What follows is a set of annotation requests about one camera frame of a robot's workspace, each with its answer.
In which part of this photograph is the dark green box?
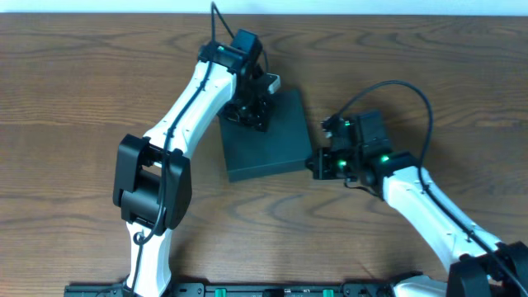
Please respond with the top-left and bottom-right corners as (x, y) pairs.
(219, 90), (313, 182)

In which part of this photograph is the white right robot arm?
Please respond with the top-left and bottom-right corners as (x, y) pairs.
(305, 111), (527, 296)

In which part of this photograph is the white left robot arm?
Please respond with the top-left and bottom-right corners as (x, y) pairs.
(112, 30), (280, 296)

